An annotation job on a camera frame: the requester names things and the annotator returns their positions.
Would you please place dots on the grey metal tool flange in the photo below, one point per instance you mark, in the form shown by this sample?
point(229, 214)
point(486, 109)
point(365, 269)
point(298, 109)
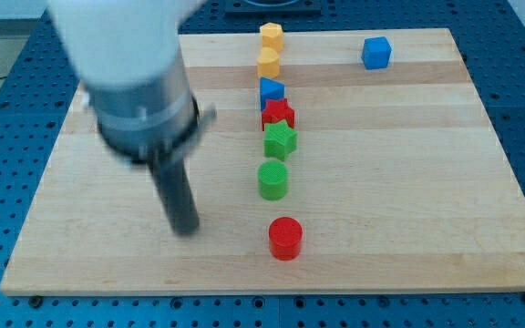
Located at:
point(154, 120)

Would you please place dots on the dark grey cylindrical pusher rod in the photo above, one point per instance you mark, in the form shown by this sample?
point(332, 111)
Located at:
point(172, 184)

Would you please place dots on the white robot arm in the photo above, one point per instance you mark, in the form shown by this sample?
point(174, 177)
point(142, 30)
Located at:
point(128, 56)

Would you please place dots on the light wooden board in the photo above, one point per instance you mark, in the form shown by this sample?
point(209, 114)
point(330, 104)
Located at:
point(399, 182)

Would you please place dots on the green cylinder block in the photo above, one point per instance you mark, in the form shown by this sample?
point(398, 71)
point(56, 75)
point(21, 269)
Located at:
point(272, 179)

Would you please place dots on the green star block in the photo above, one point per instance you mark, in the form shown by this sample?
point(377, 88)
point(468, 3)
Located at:
point(280, 140)

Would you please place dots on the red star block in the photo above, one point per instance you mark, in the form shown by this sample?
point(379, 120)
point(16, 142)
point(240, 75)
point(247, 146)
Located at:
point(276, 111)

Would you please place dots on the blue triangle block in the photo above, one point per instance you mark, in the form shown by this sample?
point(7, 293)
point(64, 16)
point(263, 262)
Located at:
point(270, 89)

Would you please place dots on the red cylinder block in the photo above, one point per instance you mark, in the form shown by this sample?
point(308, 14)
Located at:
point(285, 238)

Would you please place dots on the yellow rounded block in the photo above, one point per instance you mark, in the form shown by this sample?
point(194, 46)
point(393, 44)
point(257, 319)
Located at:
point(268, 63)

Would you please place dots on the yellow hexagon block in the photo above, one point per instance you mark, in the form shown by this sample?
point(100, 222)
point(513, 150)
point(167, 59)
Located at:
point(272, 36)

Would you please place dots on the blue cube block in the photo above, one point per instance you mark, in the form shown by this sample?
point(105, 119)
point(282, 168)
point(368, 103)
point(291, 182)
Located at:
point(376, 53)

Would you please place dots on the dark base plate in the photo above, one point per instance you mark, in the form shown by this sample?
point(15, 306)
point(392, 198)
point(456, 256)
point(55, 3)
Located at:
point(272, 7)

